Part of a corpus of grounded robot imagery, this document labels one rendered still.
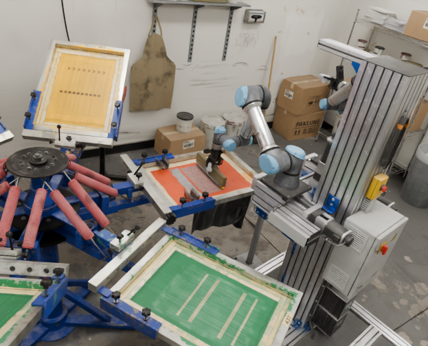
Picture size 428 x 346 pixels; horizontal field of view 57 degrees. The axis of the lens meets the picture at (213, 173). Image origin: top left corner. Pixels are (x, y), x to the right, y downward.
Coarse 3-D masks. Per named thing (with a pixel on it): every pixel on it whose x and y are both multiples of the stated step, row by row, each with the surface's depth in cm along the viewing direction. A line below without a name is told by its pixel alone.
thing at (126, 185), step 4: (116, 184) 244; (120, 184) 244; (124, 184) 245; (128, 184) 246; (116, 188) 240; (120, 188) 241; (124, 188) 242; (128, 188) 244; (132, 188) 245; (120, 192) 242; (124, 192) 244
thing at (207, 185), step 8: (232, 176) 287; (240, 176) 289; (192, 184) 272; (200, 184) 273; (208, 184) 275; (240, 184) 281; (248, 184) 282; (168, 192) 260; (176, 192) 261; (216, 192) 268; (224, 192) 269; (176, 200) 253
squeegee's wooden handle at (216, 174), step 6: (198, 156) 289; (204, 156) 286; (204, 162) 283; (210, 162) 280; (216, 168) 275; (210, 174) 279; (216, 174) 272; (222, 174) 269; (216, 180) 273; (222, 180) 267; (222, 186) 269
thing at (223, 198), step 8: (192, 152) 300; (224, 152) 314; (232, 152) 310; (168, 160) 287; (176, 160) 291; (184, 160) 296; (232, 160) 306; (240, 160) 302; (248, 168) 293; (144, 176) 264; (152, 184) 258; (160, 192) 252; (232, 192) 264; (240, 192) 265; (248, 192) 268; (168, 200) 246; (216, 200) 254; (224, 200) 258
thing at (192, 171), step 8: (224, 160) 305; (184, 168) 287; (192, 168) 289; (200, 168) 290; (224, 168) 295; (232, 168) 297; (160, 176) 273; (168, 176) 275; (192, 176) 279; (200, 176) 281; (208, 176) 283; (168, 184) 267; (176, 184) 269
